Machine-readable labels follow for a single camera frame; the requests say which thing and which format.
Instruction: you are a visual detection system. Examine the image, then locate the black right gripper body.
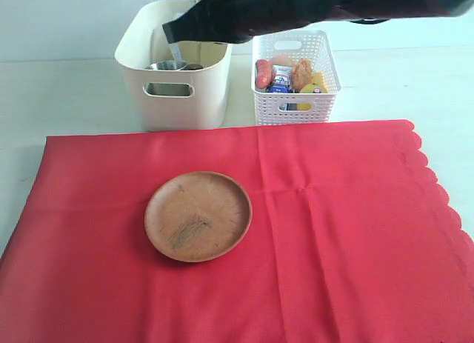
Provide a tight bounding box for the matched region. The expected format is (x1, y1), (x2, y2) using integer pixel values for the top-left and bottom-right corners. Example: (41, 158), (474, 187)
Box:
(162, 0), (311, 44)

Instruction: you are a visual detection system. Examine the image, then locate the silver table knife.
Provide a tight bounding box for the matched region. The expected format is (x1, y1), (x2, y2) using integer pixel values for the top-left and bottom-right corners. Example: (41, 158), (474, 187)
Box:
(169, 42), (184, 61)

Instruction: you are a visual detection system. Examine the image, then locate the brown egg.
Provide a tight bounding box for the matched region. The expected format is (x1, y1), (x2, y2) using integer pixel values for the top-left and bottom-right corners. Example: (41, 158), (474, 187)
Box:
(269, 54), (295, 67)

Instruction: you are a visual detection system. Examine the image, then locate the red sausage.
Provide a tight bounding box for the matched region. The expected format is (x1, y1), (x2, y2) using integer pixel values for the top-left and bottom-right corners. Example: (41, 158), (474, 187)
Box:
(255, 59), (273, 89)

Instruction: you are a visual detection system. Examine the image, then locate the steel cup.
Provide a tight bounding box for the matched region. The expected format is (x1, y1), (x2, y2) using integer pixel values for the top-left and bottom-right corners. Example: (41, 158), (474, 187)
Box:
(146, 60), (187, 71)

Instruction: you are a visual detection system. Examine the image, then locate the blue white milk carton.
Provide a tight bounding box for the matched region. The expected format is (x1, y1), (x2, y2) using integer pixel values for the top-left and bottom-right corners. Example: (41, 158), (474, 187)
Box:
(266, 65), (293, 93)

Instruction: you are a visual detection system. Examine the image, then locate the orange fried chicken piece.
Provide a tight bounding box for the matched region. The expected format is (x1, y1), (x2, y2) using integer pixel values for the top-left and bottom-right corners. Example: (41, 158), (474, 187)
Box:
(292, 59), (313, 93)

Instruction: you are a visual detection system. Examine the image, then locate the yellow lemon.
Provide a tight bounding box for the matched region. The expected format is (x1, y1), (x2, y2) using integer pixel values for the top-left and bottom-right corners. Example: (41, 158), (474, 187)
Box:
(299, 82), (328, 94)

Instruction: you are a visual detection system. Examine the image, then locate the brown wooden plate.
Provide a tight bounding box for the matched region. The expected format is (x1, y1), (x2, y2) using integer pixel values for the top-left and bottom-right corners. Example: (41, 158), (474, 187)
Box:
(144, 171), (253, 263)

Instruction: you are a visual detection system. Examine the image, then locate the red tablecloth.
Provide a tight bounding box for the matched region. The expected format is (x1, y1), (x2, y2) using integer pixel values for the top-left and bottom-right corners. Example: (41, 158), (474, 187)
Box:
(1, 120), (473, 342)

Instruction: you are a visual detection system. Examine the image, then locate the wooden chopstick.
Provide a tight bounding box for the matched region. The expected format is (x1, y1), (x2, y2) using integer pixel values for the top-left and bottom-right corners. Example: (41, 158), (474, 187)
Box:
(197, 42), (202, 64)

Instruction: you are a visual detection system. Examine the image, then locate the dark wooden spoon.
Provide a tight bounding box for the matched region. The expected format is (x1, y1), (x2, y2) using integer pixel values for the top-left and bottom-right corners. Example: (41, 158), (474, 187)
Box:
(185, 64), (204, 70)

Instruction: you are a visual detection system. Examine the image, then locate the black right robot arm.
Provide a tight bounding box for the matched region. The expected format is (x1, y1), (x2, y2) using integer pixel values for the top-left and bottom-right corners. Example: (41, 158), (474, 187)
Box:
(162, 0), (473, 44)

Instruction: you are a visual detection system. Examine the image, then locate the cream plastic bin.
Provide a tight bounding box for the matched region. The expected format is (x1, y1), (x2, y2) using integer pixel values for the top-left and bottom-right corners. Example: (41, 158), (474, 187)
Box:
(114, 0), (232, 131)

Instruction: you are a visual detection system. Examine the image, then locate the white perforated plastic basket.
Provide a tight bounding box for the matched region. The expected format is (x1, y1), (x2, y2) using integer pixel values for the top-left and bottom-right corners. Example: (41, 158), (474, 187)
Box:
(251, 30), (341, 125)

